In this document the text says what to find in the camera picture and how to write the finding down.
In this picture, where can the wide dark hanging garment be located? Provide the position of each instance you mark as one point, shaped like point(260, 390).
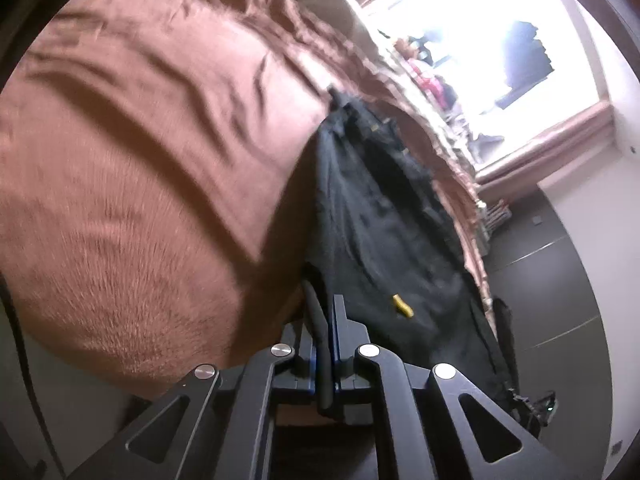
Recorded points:
point(530, 55)

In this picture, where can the pink curtain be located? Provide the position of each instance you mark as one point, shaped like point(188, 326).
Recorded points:
point(545, 145)

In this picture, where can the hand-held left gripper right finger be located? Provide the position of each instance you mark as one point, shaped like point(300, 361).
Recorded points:
point(350, 355)

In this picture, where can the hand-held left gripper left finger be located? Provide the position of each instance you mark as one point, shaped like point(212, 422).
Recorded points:
point(300, 365)

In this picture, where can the beige duvet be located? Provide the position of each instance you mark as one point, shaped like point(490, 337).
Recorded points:
point(335, 10)

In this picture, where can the pink cloth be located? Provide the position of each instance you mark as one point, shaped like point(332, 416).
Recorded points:
point(435, 87)

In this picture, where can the brown blanket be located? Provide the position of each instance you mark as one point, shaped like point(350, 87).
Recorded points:
point(150, 160)

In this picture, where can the black shirt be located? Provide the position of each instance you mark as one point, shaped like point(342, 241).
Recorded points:
point(390, 220)

